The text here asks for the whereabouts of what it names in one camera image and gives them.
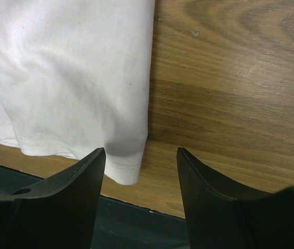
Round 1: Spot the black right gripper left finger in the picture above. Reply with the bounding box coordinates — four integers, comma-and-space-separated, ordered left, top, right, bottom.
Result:
0, 148, 105, 248

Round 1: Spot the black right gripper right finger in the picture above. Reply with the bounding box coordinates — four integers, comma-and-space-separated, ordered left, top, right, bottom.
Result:
177, 147, 294, 248

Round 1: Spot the white t shirt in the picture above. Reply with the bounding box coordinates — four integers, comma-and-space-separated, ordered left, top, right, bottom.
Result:
0, 1, 155, 185

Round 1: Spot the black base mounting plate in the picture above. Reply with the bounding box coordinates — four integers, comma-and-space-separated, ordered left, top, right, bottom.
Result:
0, 165, 190, 249

